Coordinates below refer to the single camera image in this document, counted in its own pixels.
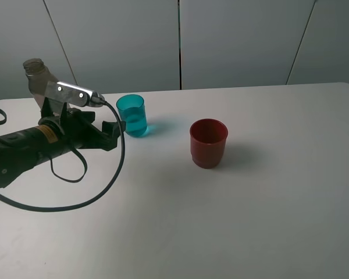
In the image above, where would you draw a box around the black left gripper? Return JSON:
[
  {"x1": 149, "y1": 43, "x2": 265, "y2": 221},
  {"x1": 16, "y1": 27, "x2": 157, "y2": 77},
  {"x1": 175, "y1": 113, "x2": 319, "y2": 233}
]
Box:
[{"x1": 37, "y1": 97, "x2": 126, "y2": 154}]

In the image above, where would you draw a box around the translucent teal plastic cup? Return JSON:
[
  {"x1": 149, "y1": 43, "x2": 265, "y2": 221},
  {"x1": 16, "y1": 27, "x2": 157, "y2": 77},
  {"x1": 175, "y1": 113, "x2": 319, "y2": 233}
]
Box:
[{"x1": 116, "y1": 94, "x2": 147, "y2": 137}]

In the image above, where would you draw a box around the clear smoky plastic bottle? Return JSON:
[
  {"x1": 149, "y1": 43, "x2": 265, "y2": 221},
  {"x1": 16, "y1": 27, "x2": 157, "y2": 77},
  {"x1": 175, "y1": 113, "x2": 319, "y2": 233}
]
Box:
[{"x1": 23, "y1": 58, "x2": 59, "y2": 109}]

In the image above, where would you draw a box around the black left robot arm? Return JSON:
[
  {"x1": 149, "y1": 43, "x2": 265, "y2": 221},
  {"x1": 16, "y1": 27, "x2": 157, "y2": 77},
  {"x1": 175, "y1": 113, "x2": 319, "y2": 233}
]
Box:
[{"x1": 0, "y1": 104, "x2": 126, "y2": 189}]

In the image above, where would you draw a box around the red plastic cup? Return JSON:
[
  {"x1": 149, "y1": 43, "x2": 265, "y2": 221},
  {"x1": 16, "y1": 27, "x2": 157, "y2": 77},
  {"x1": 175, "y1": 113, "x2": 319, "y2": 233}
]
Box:
[{"x1": 190, "y1": 119, "x2": 228, "y2": 169}]

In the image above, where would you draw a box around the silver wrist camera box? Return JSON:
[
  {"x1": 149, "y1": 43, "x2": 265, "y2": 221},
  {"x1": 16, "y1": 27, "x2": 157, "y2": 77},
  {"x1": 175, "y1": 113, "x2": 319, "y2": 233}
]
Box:
[{"x1": 45, "y1": 81, "x2": 101, "y2": 108}]

